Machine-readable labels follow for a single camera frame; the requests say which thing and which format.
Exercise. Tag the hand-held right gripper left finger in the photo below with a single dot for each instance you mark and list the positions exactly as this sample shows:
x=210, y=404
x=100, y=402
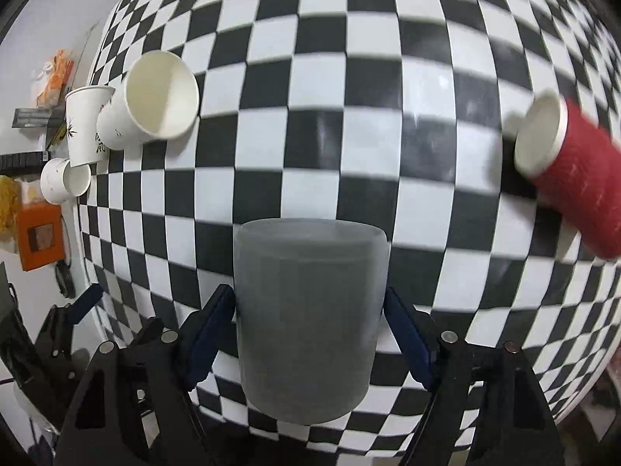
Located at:
x=207, y=344

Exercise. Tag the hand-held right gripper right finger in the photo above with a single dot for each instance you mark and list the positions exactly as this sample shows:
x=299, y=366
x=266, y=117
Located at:
x=408, y=344

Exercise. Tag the yellow packet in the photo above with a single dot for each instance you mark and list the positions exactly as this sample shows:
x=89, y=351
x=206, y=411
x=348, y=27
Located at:
x=7, y=206

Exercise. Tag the black ribbed bar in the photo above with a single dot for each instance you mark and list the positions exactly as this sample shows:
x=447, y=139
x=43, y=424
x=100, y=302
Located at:
x=22, y=160

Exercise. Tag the grey translucent cup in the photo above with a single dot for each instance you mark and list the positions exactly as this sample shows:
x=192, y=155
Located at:
x=310, y=320

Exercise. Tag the orange snack packet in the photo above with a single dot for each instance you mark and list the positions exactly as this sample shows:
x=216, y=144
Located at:
x=54, y=77

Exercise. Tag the printed white paper cup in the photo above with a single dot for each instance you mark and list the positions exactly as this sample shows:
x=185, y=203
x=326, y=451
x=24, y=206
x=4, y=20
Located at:
x=85, y=126

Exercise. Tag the red paper cup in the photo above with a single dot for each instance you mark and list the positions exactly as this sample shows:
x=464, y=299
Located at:
x=582, y=179

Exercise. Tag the small white paper cup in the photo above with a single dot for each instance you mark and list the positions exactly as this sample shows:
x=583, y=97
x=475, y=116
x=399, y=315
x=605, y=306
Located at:
x=60, y=182

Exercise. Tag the large white paper cup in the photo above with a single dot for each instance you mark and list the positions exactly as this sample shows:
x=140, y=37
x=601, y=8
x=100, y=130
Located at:
x=160, y=94

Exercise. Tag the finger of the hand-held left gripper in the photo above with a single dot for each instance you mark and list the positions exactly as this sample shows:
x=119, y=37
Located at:
x=86, y=303

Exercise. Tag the orange box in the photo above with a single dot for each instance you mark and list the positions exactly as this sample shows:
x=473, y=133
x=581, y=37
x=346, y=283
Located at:
x=41, y=240

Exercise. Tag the black white checkered tablecloth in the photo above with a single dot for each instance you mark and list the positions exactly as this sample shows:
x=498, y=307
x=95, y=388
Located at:
x=339, y=107

